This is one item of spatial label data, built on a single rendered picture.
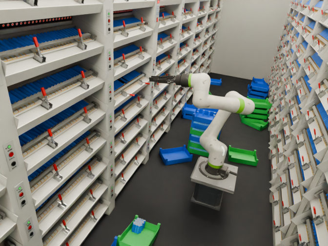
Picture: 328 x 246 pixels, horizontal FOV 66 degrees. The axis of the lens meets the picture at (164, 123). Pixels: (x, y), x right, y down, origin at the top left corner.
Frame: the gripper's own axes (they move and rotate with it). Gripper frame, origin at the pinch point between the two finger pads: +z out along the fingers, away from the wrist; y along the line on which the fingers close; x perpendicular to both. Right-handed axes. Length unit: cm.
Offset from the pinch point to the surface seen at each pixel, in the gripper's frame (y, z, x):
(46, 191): 95, 19, 28
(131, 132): 0, 25, 46
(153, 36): -27.9, 10.0, -25.1
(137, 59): -5.6, 15.0, -12.4
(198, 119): -68, -16, 62
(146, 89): -26.3, 19.6, 17.5
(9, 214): 114, 19, 25
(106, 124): 43.6, 16.3, 17.6
